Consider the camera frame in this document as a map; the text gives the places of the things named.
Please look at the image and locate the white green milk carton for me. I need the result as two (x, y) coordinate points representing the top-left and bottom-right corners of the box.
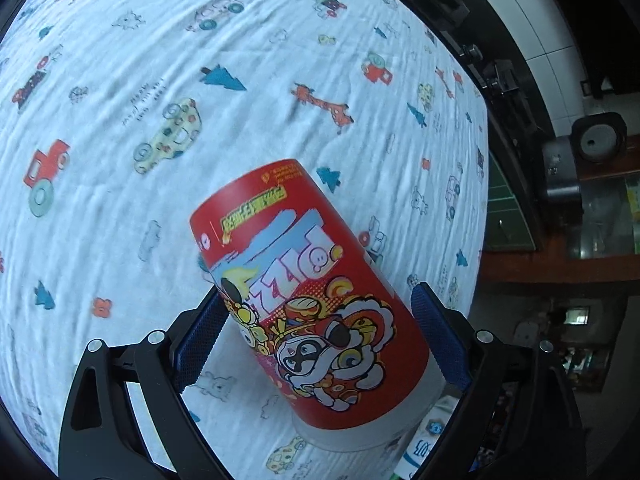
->
(390, 396), (459, 480)

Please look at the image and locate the red cartoon plastic cup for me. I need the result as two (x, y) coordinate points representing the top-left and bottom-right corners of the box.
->
(190, 159), (444, 452)

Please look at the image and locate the green kitchen cabinet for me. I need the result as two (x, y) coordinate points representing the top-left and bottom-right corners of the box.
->
(484, 154), (536, 252)

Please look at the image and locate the black rice cooker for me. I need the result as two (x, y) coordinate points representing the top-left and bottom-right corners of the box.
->
(542, 112), (628, 226)

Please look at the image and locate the black gas stove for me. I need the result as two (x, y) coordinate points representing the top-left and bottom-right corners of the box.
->
(400, 0), (553, 176)

